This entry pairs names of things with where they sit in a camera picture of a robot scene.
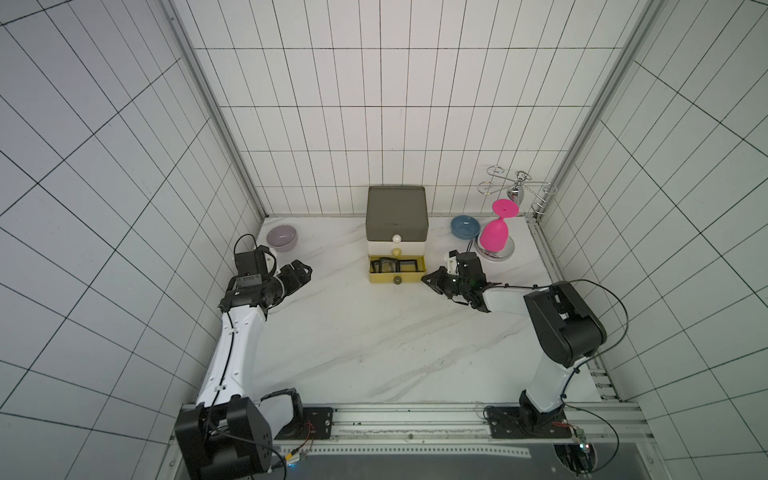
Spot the black brooch box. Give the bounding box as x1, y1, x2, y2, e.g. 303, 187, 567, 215
370, 257, 401, 274
398, 258, 421, 272

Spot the olive three-drawer cabinet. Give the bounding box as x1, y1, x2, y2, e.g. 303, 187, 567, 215
365, 185, 429, 285

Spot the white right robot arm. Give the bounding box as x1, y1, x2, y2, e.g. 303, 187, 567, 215
422, 266, 607, 430

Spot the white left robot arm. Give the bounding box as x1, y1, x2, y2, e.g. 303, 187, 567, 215
174, 245, 312, 479

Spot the purple ceramic bowl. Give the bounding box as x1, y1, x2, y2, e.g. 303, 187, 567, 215
266, 224, 298, 252

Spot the pink plastic goblet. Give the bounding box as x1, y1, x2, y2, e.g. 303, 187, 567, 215
479, 198, 519, 253

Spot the blue ceramic bowl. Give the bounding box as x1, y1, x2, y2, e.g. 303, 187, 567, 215
450, 215, 481, 241

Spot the chrome glass rack stand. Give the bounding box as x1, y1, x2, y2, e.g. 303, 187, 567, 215
474, 165, 558, 262

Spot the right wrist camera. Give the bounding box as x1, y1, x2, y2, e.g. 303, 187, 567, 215
446, 250, 483, 277

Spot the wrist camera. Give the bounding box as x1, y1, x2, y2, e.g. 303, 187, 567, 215
446, 250, 483, 277
234, 245, 277, 280

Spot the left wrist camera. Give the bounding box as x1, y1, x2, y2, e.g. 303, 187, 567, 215
234, 245, 277, 280

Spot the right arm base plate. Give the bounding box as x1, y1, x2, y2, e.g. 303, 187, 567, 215
482, 405, 573, 440

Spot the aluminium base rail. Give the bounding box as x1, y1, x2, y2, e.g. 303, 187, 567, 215
274, 402, 653, 463

